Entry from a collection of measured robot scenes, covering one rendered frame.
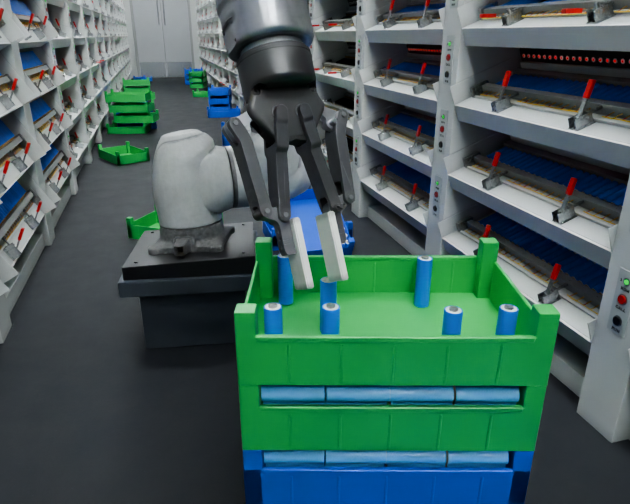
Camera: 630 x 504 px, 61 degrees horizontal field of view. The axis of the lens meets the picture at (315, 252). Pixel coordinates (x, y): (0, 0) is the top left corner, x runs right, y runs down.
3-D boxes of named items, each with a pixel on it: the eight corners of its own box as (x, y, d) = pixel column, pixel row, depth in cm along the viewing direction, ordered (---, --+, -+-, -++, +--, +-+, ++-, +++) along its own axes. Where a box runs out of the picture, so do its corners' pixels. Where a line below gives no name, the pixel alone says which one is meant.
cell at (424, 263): (415, 307, 66) (418, 259, 64) (412, 301, 68) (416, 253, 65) (430, 308, 66) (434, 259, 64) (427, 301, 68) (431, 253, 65)
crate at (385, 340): (237, 386, 52) (233, 313, 49) (259, 293, 71) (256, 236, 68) (547, 387, 52) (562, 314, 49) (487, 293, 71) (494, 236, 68)
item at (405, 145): (435, 180, 161) (423, 138, 155) (364, 143, 215) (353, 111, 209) (494, 152, 163) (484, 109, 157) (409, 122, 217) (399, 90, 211)
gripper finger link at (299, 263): (299, 216, 52) (292, 217, 51) (314, 287, 52) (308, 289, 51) (287, 221, 54) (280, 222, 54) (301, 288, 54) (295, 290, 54)
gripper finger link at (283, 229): (286, 202, 52) (258, 206, 51) (297, 253, 52) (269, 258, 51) (280, 204, 53) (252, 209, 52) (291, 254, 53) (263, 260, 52)
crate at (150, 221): (128, 238, 204) (125, 218, 201) (159, 221, 222) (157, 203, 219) (197, 247, 195) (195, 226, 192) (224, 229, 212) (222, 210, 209)
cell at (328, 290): (320, 276, 59) (319, 327, 62) (320, 283, 58) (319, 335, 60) (336, 276, 59) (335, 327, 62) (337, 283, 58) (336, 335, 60)
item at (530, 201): (614, 272, 99) (605, 208, 93) (451, 188, 153) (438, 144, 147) (706, 225, 101) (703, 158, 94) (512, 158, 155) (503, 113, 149)
